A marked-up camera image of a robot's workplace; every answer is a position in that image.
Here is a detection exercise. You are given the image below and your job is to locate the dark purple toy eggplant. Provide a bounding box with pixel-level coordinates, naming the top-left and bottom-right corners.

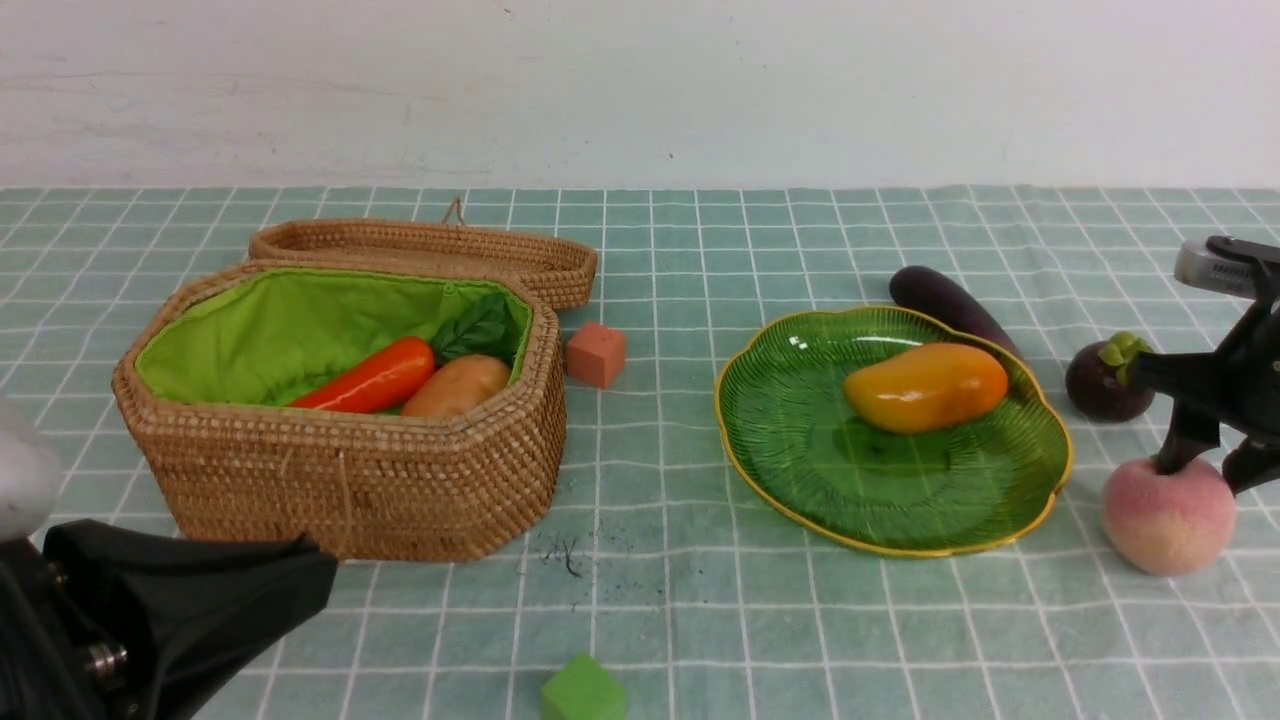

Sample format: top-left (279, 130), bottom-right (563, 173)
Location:
top-left (888, 265), bottom-right (1025, 360)

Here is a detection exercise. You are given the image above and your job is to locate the green foam cube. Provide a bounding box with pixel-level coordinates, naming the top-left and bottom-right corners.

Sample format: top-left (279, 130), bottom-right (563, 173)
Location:
top-left (540, 653), bottom-right (627, 720)

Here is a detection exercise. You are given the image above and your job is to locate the orange toy carrot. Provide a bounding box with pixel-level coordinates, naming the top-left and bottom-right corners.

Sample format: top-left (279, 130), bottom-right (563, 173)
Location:
top-left (288, 292), bottom-right (520, 414)

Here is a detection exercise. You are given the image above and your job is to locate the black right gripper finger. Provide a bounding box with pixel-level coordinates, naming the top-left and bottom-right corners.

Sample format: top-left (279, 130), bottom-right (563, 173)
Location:
top-left (1222, 438), bottom-right (1280, 496)
top-left (1155, 400), bottom-right (1220, 477)

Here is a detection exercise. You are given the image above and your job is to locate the purple toy mangosteen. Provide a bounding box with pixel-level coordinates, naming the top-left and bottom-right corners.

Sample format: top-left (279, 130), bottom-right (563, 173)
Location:
top-left (1064, 331), bottom-right (1155, 423)

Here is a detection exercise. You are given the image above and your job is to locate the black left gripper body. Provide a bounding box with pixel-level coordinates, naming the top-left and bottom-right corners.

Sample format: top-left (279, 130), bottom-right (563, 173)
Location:
top-left (42, 520), bottom-right (339, 719)

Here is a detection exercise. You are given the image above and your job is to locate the woven wicker basket green lining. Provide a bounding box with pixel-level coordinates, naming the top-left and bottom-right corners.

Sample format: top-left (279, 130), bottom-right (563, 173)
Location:
top-left (113, 261), bottom-right (568, 562)

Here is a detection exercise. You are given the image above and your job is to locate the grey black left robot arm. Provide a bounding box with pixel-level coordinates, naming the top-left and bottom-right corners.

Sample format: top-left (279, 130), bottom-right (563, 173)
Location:
top-left (1, 401), bottom-right (339, 719)

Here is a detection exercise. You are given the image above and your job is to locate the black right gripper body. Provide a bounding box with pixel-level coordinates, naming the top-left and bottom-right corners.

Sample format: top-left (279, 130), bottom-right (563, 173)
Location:
top-left (1130, 300), bottom-right (1279, 442)

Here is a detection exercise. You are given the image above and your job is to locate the orange foam cube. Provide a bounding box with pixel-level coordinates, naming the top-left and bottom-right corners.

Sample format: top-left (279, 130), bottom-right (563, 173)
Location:
top-left (564, 322), bottom-right (627, 389)

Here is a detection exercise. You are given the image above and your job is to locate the pink toy peach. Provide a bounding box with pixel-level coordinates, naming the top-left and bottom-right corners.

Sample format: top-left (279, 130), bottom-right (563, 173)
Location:
top-left (1102, 457), bottom-right (1236, 577)

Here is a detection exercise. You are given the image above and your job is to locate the green checkered tablecloth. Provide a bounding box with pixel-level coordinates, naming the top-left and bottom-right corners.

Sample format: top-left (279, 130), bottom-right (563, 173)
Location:
top-left (1, 186), bottom-right (1279, 719)

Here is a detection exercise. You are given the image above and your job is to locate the yellow orange toy mango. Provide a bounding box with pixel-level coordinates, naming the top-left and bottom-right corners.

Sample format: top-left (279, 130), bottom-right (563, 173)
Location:
top-left (842, 343), bottom-right (1010, 436)

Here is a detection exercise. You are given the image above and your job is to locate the brown toy potato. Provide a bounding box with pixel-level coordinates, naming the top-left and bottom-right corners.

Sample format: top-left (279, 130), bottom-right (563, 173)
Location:
top-left (399, 354), bottom-right (511, 418)

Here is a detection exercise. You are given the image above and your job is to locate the green glass leaf plate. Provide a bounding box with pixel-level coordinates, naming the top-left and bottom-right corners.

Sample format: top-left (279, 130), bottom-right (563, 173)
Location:
top-left (714, 305), bottom-right (1075, 559)

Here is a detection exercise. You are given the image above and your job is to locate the woven wicker basket lid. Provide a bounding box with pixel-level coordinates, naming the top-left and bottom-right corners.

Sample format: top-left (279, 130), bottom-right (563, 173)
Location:
top-left (247, 199), bottom-right (598, 310)

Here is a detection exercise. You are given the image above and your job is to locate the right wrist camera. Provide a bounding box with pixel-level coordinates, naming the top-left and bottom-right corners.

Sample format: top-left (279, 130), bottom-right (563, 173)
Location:
top-left (1172, 234), bottom-right (1279, 302)

